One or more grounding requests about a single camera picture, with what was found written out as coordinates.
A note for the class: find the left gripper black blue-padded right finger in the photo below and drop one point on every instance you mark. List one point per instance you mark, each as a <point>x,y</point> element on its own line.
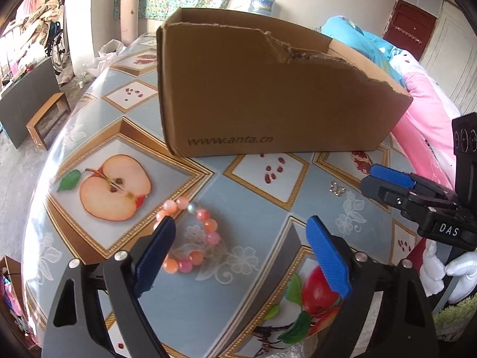
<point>404,326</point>

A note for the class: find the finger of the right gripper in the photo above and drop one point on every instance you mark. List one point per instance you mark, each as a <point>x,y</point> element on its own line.
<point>390,191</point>
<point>390,175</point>

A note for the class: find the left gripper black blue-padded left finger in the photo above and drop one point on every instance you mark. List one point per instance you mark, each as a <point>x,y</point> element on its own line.
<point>76,327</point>

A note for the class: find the white gloved hand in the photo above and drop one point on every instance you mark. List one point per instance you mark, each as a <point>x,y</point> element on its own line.
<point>433,271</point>

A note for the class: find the pink quilt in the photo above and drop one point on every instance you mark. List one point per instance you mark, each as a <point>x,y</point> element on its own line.
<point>431,111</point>

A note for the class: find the fruit pattern tablecloth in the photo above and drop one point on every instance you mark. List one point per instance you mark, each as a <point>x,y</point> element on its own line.
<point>238,301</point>

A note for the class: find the dark red door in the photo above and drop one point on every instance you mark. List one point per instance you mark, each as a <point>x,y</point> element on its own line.
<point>410,28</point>

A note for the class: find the blue quilt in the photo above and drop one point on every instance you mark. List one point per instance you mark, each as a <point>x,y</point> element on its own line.
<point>347,32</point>

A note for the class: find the brown cardboard box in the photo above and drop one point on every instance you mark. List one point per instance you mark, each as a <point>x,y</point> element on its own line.
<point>232,82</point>

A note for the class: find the grey cabinet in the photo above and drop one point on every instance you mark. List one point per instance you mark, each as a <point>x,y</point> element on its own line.
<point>24,98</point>

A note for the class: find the water jug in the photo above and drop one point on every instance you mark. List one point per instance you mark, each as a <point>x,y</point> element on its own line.
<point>261,7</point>

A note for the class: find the white plastic bag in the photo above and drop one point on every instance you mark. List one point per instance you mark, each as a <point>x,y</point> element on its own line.
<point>108,53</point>

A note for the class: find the pile of clothes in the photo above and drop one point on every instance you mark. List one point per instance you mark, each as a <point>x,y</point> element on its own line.
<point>29,39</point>

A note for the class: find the beige cardboard roll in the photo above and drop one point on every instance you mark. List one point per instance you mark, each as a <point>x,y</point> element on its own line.
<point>128,21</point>

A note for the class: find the black camera box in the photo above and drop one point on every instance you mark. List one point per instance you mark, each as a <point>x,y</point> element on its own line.
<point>464,148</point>

